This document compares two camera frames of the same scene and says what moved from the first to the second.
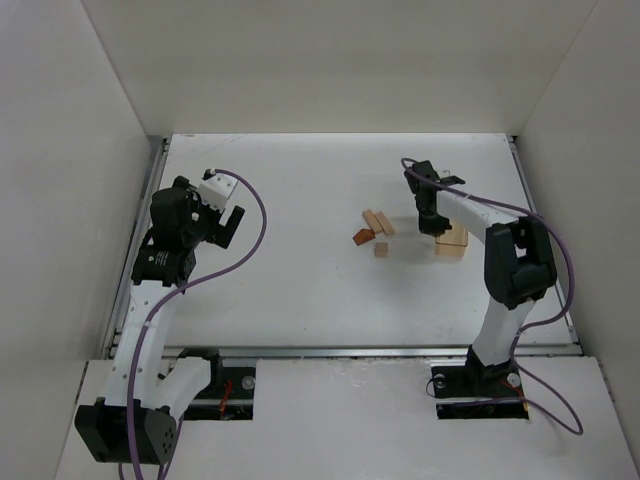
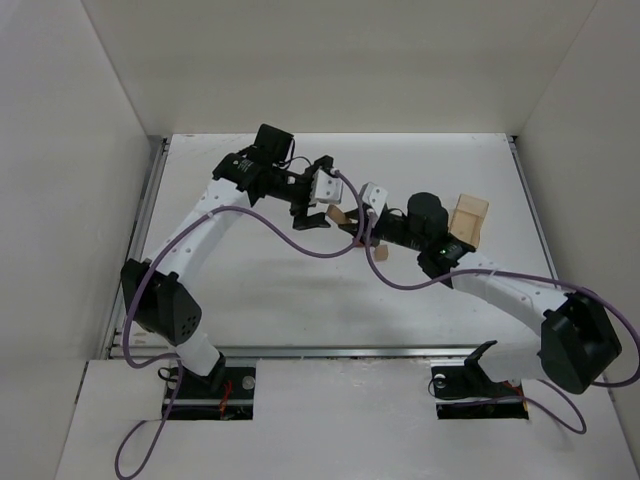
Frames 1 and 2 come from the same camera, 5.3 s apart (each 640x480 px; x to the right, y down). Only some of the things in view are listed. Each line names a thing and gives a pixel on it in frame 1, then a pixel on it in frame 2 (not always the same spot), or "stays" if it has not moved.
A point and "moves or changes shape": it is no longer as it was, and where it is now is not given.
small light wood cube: [381, 249] stays
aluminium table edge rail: [514, 143] stays
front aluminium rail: [352, 349] stays
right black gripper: [431, 215] -> [367, 226]
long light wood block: [384, 223] moves or changes shape
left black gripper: [220, 230] -> [304, 198]
